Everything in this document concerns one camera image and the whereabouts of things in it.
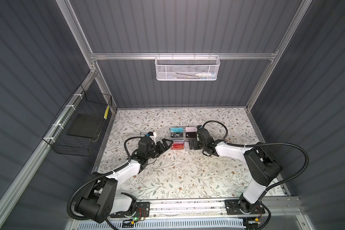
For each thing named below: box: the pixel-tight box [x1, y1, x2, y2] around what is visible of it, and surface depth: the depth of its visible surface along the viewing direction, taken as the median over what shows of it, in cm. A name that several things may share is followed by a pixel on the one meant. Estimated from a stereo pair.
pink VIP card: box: [185, 126, 198, 133], surface depth 96 cm
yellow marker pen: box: [103, 104, 110, 120], surface depth 84 cm
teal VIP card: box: [170, 127, 184, 138], surface depth 98 cm
